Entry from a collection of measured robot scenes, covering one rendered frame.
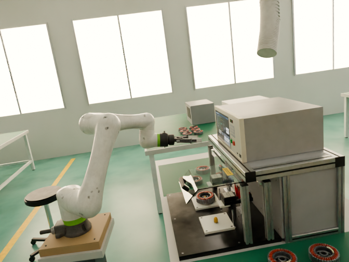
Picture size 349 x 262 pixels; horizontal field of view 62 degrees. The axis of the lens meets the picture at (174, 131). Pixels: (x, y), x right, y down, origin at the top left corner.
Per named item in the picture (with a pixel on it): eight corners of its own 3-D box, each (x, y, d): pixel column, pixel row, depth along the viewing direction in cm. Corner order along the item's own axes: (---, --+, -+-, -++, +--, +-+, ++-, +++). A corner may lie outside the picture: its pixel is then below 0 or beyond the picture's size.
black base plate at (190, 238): (179, 261, 127) (178, 256, 127) (166, 197, 189) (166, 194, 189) (281, 241, 131) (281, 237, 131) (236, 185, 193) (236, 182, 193)
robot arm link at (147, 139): (138, 147, 199) (138, 149, 188) (138, 129, 198) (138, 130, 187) (159, 147, 201) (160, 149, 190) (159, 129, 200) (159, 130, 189)
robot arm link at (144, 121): (103, 132, 174) (115, 133, 166) (102, 113, 173) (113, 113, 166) (146, 129, 201) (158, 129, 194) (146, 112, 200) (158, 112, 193)
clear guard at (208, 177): (186, 204, 123) (184, 191, 122) (178, 182, 146) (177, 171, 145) (260, 191, 126) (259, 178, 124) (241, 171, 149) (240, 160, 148)
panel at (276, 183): (282, 238, 130) (279, 176, 123) (235, 181, 194) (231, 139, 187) (284, 238, 130) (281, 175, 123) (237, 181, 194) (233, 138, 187)
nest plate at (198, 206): (196, 210, 164) (195, 208, 163) (191, 198, 178) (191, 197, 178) (221, 206, 165) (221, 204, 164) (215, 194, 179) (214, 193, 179)
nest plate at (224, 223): (204, 234, 140) (204, 232, 140) (199, 219, 155) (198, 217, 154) (235, 229, 141) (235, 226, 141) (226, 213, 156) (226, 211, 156)
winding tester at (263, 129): (242, 163, 130) (239, 118, 126) (217, 139, 173) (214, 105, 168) (324, 149, 134) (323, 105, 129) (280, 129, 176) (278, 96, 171)
